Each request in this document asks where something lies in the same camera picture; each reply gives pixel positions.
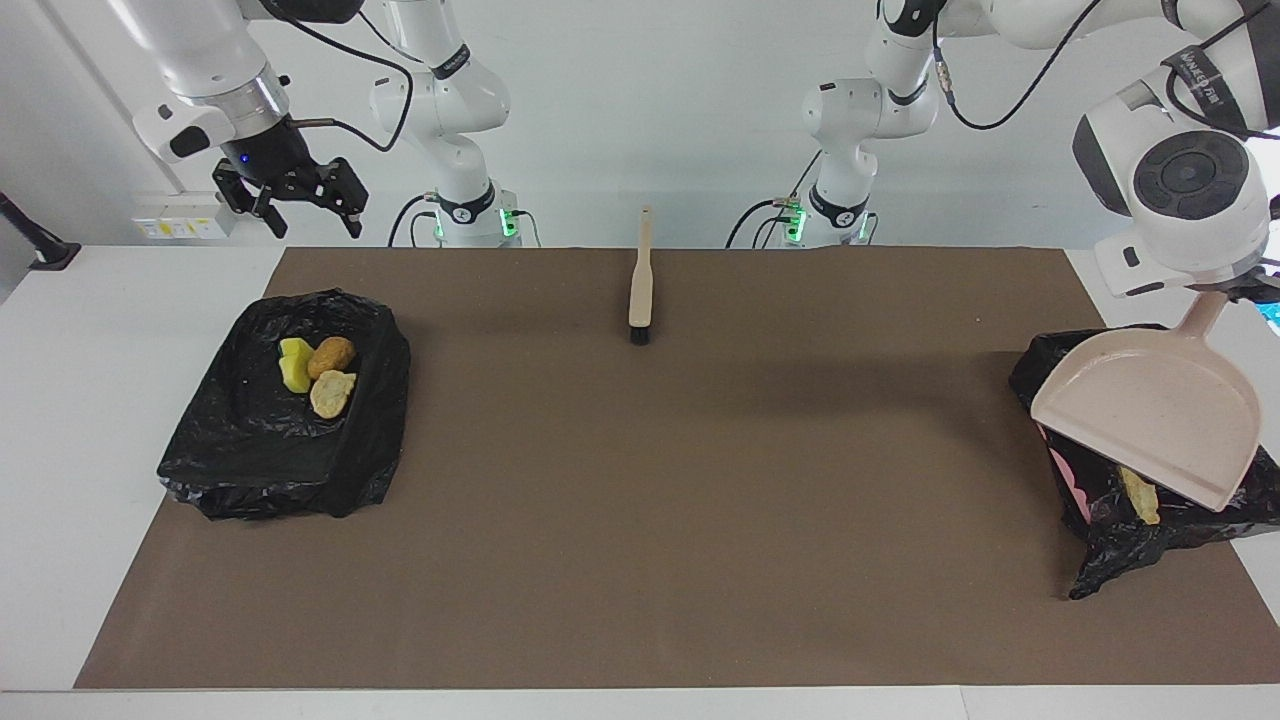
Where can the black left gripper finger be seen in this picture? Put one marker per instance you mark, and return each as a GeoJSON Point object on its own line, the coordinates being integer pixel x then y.
{"type": "Point", "coordinates": [1260, 292]}

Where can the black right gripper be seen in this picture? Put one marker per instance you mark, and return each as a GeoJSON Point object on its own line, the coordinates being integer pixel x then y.
{"type": "Point", "coordinates": [275, 160]}

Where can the beige plastic dustpan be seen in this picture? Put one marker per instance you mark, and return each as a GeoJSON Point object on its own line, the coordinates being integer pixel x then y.
{"type": "Point", "coordinates": [1150, 410]}

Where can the brown oval bread roll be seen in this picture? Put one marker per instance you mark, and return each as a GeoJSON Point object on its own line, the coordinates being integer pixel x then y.
{"type": "Point", "coordinates": [331, 357]}

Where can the yellow wavy sponge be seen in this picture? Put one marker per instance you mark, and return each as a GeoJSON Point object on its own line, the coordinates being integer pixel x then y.
{"type": "Point", "coordinates": [294, 366]}

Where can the golden toy croissant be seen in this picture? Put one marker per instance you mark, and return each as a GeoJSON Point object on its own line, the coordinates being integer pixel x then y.
{"type": "Point", "coordinates": [332, 393]}

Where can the yellow green scouring sponge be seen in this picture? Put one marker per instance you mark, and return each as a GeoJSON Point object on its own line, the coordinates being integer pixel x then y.
{"type": "Point", "coordinates": [1140, 495]}

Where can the beige brush black bristles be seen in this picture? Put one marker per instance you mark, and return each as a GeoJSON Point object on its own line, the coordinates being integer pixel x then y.
{"type": "Point", "coordinates": [640, 290]}

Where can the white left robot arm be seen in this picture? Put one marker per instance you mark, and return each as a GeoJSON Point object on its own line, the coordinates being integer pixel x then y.
{"type": "Point", "coordinates": [1190, 180]}

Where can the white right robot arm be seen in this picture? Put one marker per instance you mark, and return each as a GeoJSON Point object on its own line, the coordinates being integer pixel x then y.
{"type": "Point", "coordinates": [450, 110]}

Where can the bin with black bag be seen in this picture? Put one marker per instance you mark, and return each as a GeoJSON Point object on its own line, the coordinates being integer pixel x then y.
{"type": "Point", "coordinates": [250, 460]}

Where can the left black trash bag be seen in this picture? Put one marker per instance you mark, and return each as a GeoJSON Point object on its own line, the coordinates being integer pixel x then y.
{"type": "Point", "coordinates": [1100, 560]}

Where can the black clamp stand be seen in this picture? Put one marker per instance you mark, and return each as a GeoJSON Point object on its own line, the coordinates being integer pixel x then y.
{"type": "Point", "coordinates": [40, 245]}

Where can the brown table mat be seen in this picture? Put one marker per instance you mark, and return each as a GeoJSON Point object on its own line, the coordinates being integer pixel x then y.
{"type": "Point", "coordinates": [640, 620]}

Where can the white wall socket box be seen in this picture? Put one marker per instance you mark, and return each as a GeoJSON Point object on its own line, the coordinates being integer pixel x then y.
{"type": "Point", "coordinates": [170, 215]}

